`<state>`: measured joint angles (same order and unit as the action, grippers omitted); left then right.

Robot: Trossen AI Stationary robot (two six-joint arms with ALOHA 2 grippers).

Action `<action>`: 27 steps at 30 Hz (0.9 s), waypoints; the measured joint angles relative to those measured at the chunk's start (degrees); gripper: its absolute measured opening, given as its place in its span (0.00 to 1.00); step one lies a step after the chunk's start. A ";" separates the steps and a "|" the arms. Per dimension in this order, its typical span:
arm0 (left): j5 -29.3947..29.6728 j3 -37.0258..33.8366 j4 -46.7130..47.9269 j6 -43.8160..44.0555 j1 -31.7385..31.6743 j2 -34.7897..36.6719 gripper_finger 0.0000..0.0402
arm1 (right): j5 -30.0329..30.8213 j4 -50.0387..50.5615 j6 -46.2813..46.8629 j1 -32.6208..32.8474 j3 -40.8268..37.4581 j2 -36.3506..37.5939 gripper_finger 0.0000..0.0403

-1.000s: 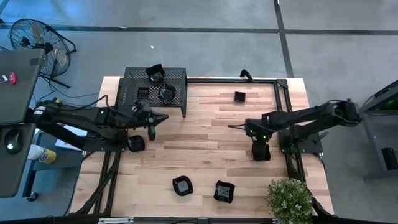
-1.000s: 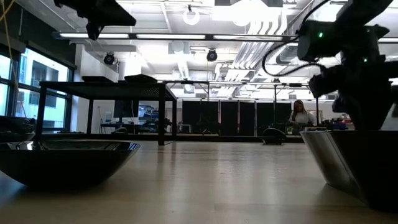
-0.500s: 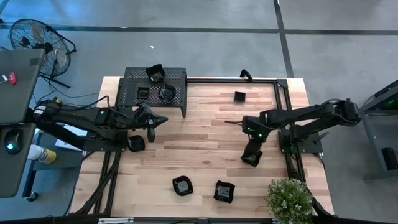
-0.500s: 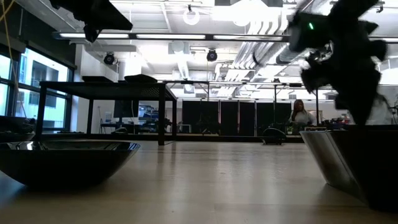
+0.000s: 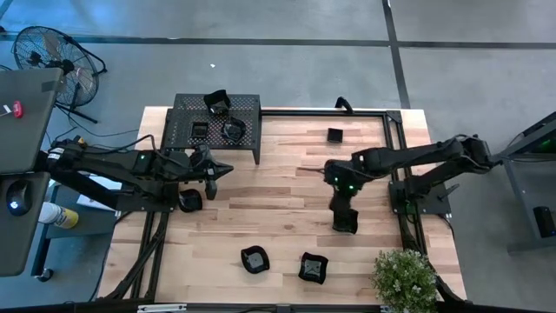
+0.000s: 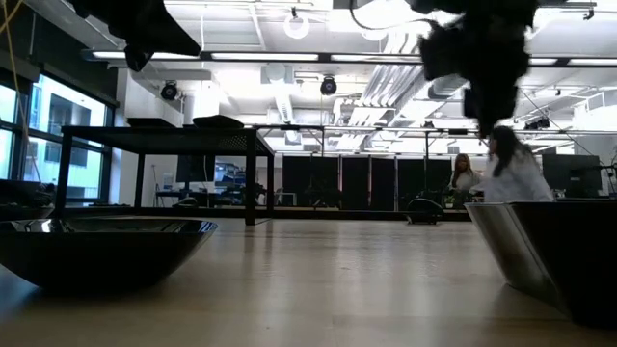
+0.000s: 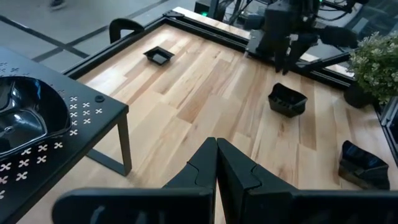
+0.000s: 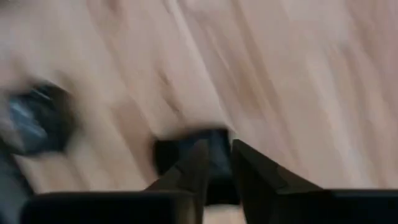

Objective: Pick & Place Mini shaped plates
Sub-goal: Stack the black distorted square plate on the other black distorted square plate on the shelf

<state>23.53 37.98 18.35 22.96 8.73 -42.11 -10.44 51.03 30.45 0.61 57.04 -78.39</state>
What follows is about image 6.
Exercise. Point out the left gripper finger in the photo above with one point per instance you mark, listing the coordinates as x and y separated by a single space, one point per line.
169 38
138 60

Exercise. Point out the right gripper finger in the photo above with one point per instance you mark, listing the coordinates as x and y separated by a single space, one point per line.
471 103
494 111

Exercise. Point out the black wide shallow mini plate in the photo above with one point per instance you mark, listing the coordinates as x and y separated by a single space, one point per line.
96 260

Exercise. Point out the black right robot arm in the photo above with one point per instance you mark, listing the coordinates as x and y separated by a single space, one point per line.
482 7

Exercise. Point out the black round ceiling spotlight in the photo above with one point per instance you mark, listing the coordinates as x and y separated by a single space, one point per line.
329 86
169 91

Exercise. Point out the black ceiling spotlight cluster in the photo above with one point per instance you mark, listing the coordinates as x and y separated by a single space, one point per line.
537 124

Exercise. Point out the person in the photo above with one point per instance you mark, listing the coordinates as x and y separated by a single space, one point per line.
516 180
464 176

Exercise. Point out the black perforated metal shelf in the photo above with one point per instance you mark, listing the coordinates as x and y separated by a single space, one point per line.
169 140

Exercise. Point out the overhead light bar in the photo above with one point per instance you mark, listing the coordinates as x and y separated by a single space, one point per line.
265 56

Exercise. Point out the black computer monitor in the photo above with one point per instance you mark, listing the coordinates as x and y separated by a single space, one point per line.
573 173
195 168

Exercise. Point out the large office window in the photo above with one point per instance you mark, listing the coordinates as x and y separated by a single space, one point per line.
48 164

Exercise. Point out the black room divider panels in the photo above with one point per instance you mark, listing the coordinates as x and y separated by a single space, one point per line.
356 183

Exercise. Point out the black metal frame stand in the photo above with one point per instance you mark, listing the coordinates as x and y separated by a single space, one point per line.
458 131

